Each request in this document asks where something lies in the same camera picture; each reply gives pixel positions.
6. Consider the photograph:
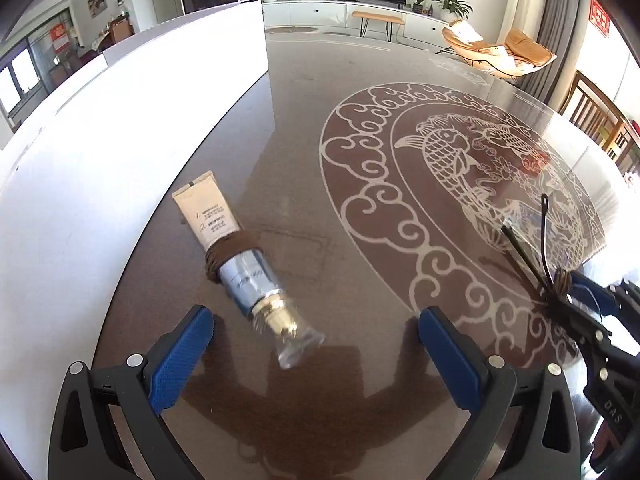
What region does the brown hair tie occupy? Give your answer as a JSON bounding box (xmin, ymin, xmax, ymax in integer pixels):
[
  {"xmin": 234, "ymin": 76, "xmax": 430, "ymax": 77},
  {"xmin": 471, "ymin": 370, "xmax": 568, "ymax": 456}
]
[{"xmin": 204, "ymin": 230, "xmax": 263, "ymax": 283}]

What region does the beige cream tube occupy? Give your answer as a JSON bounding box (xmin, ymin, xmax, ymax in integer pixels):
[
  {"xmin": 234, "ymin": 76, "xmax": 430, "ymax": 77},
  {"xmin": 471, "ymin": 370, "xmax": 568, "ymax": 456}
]
[{"xmin": 171, "ymin": 171, "xmax": 326, "ymax": 371}]

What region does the white storage box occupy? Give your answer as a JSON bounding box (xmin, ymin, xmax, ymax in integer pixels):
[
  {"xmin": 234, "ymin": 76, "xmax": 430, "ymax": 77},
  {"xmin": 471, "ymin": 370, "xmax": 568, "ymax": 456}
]
[{"xmin": 0, "ymin": 0, "xmax": 269, "ymax": 461}]

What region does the wooden slatted chair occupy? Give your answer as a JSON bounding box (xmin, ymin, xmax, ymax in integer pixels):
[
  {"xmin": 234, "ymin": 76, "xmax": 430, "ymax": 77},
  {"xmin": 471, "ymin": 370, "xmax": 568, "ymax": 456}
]
[{"xmin": 557, "ymin": 70, "xmax": 640, "ymax": 166}]

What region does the large-leaf potted plant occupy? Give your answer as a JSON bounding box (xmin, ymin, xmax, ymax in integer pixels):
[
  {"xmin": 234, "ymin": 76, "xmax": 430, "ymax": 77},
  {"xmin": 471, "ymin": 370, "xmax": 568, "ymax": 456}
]
[{"xmin": 431, "ymin": 0, "xmax": 473, "ymax": 21}]

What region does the bright window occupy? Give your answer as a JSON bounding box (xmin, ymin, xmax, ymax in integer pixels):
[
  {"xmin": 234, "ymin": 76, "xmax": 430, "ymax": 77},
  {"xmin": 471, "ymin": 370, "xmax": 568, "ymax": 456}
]
[{"xmin": 0, "ymin": 50, "xmax": 43, "ymax": 111}]

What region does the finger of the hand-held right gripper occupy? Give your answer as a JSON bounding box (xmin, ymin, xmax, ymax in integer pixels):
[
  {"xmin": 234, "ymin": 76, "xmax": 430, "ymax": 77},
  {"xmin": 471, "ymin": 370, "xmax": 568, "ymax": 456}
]
[
  {"xmin": 570, "ymin": 271, "xmax": 640, "ymax": 321},
  {"xmin": 544, "ymin": 294, "xmax": 618, "ymax": 376}
]

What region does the orange bench with metal legs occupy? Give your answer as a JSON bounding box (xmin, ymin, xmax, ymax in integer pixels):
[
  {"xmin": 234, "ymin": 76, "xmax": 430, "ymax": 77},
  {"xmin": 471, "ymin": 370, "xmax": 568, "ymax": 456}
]
[{"xmin": 351, "ymin": 10, "xmax": 405, "ymax": 41}]

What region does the orange rocking chair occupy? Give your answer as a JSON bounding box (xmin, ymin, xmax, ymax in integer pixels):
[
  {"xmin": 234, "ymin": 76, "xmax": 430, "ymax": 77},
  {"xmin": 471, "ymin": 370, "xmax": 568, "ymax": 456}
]
[{"xmin": 435, "ymin": 19, "xmax": 557, "ymax": 83}]

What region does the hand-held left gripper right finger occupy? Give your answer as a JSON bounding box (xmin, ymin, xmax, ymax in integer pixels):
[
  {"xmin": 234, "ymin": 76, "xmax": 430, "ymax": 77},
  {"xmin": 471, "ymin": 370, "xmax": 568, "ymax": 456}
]
[{"xmin": 418, "ymin": 305, "xmax": 583, "ymax": 480}]

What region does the black thin hair stick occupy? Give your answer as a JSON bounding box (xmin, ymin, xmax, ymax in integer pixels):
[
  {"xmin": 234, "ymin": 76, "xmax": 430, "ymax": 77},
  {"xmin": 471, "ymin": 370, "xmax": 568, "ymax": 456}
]
[{"xmin": 501, "ymin": 194, "xmax": 573, "ymax": 306}]

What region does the grey curtain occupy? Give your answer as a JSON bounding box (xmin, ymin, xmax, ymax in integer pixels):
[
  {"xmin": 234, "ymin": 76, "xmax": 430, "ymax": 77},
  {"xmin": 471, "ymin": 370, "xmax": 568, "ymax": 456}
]
[{"xmin": 537, "ymin": 0, "xmax": 596, "ymax": 106}]

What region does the red wall hanging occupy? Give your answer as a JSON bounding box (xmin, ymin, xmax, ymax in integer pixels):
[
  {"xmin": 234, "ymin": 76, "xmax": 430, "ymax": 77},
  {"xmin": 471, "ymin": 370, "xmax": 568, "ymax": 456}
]
[{"xmin": 589, "ymin": 0, "xmax": 612, "ymax": 37}]

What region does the white television cabinet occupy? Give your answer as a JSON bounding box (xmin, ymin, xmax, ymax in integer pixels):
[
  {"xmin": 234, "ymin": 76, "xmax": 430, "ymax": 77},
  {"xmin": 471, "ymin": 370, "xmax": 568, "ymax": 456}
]
[{"xmin": 262, "ymin": 0, "xmax": 451, "ymax": 41}]

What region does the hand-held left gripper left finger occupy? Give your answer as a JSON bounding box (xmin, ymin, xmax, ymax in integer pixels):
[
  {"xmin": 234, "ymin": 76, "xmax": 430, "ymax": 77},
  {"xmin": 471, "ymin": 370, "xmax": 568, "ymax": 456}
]
[{"xmin": 47, "ymin": 304, "xmax": 216, "ymax": 480}]

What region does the red door poster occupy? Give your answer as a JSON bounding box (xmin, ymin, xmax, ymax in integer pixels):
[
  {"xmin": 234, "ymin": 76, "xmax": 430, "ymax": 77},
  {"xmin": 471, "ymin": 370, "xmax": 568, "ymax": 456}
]
[{"xmin": 50, "ymin": 22, "xmax": 71, "ymax": 53}]

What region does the person's right hand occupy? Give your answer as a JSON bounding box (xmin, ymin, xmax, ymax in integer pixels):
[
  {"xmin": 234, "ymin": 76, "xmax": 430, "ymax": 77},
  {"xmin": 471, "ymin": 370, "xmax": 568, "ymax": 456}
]
[{"xmin": 590, "ymin": 432, "xmax": 613, "ymax": 472}]

